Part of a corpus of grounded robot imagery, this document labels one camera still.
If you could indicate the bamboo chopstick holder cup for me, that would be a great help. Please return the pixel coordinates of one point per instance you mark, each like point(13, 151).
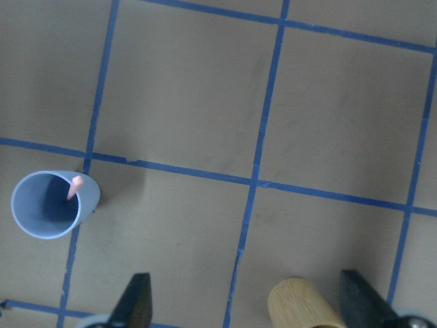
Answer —
point(295, 302)

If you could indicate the light blue plastic cup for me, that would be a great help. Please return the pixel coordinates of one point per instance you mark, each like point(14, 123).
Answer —
point(40, 208)

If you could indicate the pink chopstick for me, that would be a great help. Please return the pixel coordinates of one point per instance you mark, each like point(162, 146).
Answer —
point(76, 184)

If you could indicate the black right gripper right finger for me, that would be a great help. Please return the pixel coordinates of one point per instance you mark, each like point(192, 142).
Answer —
point(360, 304)

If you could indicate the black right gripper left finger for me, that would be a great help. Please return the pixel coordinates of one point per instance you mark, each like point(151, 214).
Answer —
point(134, 308)

